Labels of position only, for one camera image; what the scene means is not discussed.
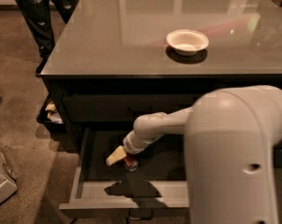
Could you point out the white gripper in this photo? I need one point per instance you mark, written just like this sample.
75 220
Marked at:
131 143

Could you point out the red coke can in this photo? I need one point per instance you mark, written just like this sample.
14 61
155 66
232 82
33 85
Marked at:
131 163

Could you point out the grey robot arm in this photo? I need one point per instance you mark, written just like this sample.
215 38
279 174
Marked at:
229 139

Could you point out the open grey middle drawer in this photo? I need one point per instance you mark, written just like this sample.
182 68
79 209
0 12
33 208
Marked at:
157 187

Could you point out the dark top left drawer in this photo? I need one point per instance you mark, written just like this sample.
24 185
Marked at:
89 108

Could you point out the dark cabinet with grey counter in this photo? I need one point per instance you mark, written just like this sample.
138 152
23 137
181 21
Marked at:
119 47

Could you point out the black bin with trash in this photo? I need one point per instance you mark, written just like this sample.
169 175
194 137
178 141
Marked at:
49 117

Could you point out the white paper bowl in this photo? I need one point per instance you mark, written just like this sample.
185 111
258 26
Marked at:
187 42

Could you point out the person in dark trousers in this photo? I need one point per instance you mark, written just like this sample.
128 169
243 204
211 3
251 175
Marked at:
36 14

